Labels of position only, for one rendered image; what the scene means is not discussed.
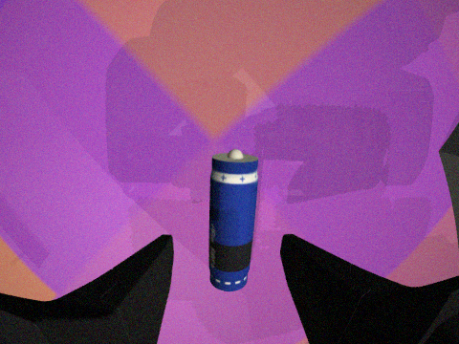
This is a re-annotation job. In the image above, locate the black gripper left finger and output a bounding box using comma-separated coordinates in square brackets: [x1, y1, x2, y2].
[0, 234, 173, 344]

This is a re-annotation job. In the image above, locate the blue cylindrical battery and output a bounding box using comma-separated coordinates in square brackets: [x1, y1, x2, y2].
[208, 149, 259, 290]

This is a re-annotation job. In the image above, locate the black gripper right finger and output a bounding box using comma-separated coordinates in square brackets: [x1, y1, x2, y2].
[280, 234, 459, 344]

